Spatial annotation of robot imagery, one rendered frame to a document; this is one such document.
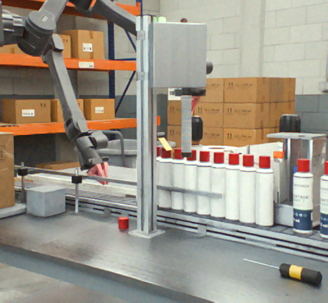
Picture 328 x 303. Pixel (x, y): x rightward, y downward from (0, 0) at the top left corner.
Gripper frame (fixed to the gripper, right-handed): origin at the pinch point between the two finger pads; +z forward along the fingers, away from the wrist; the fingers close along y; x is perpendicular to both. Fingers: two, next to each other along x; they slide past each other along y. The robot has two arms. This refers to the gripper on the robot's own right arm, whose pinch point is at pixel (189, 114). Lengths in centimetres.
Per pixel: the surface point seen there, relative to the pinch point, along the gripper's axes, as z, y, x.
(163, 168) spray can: 17.1, -3.9, 21.6
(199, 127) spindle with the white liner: 5.5, 1.5, -8.5
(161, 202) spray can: 28.7, -3.2, 21.9
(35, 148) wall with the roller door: 70, 411, -266
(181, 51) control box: -20.7, -17.1, 29.8
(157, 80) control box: -12.3, -12.7, 36.1
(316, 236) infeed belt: 31, -55, 21
